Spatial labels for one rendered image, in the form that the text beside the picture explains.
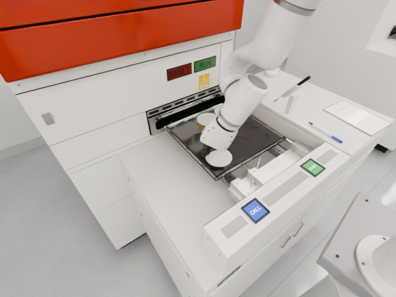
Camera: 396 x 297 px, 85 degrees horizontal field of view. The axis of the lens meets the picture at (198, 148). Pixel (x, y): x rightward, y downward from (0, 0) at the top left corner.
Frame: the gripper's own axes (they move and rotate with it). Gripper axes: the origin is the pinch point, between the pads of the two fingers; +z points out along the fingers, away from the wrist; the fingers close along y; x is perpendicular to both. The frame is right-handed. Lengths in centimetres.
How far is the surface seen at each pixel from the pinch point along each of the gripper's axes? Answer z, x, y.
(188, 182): 11.5, -7.7, -0.6
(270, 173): -6.4, -3.2, 23.6
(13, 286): 129, -40, -59
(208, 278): 6.3, -38.5, 10.4
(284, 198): -14.0, -18.9, 21.0
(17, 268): 131, -31, -63
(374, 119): -31, 24, 56
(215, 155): 0.5, 0.6, 4.1
